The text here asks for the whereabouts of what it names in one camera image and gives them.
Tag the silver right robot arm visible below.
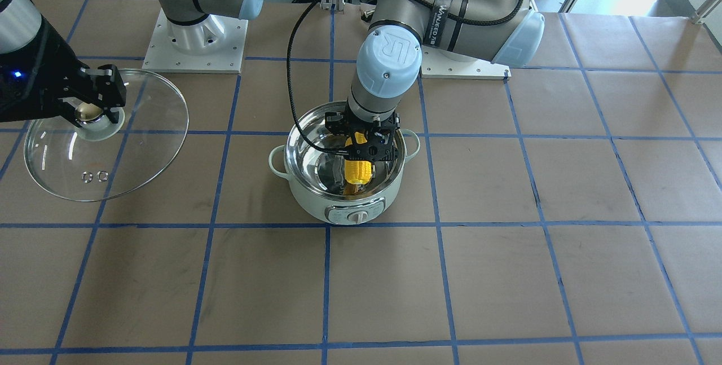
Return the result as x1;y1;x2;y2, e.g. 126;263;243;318
1;0;264;127

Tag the black camera cable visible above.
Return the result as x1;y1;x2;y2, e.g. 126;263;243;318
287;0;528;157

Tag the pale green electric pot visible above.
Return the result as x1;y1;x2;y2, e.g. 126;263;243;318
268;112;420;225

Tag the glass pot lid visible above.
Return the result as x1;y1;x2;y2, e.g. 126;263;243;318
24;69;189;201

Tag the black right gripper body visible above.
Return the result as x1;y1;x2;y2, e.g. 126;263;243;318
1;21;91;122

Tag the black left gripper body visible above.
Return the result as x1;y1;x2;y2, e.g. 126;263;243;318
340;107;400;140

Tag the yellow corn cob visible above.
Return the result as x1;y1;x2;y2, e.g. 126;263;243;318
344;132;373;186

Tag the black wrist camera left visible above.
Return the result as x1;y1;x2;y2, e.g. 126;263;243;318
344;123;399;162

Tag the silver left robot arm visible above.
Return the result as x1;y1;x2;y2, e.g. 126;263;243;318
325;0;544;137

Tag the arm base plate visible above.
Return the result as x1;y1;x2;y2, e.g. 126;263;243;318
142;12;248;74
420;46;511;80

